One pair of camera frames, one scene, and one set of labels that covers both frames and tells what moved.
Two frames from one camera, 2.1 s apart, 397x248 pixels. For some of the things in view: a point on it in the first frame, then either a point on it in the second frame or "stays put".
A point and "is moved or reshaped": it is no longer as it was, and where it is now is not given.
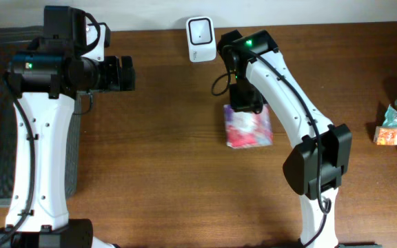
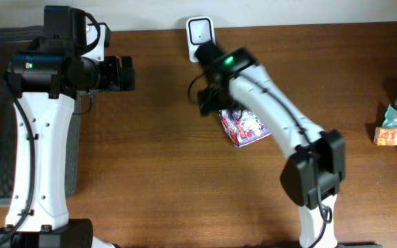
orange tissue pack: (389, 136) stays put
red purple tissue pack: (247, 129) is moved or reshaped
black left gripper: (112, 63) stays put
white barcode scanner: (201, 39) stays put
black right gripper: (238, 101) -> (209, 98)
